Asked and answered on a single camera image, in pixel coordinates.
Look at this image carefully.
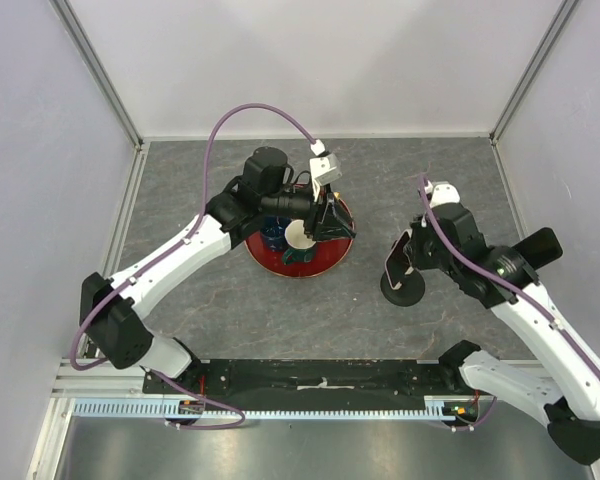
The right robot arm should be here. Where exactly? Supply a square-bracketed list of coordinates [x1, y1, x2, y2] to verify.
[397, 199, 600, 465]

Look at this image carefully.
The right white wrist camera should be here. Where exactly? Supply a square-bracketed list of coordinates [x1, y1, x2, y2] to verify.
[424, 180, 461, 209]

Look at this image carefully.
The dark blue cup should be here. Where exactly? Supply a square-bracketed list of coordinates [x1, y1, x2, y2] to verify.
[260, 216, 291, 252]

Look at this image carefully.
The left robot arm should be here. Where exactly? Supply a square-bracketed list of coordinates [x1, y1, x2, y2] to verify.
[79, 147, 356, 393]

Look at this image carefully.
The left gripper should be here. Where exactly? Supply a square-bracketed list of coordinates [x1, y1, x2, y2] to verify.
[262, 179, 356, 243]

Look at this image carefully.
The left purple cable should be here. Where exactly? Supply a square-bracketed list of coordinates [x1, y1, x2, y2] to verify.
[69, 103, 326, 431]

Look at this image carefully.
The white cable duct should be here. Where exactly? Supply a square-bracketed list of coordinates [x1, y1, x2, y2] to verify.
[72, 398, 457, 421]

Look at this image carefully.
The red round tray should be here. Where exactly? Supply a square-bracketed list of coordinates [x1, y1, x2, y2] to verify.
[244, 197, 355, 279]

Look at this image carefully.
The round base phone holder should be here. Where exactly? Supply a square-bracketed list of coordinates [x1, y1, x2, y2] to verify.
[380, 271, 426, 307]

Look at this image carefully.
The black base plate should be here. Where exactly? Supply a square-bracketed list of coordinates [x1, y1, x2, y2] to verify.
[142, 357, 481, 412]

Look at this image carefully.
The phone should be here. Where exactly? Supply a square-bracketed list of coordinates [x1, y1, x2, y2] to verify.
[513, 227, 563, 270]
[385, 229, 412, 290]

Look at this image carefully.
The green mug white inside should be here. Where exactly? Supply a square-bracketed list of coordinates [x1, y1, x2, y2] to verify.
[282, 220, 317, 266]

